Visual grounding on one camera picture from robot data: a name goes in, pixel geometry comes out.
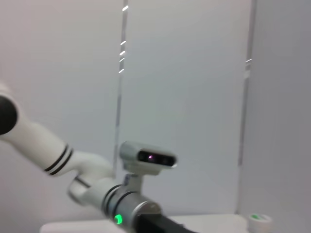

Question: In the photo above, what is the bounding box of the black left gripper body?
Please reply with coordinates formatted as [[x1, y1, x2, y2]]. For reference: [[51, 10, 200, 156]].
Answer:
[[138, 213, 203, 233]]

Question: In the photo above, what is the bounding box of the clear green-label water bottle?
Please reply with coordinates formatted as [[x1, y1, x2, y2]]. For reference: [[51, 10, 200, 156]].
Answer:
[[247, 213, 273, 233]]

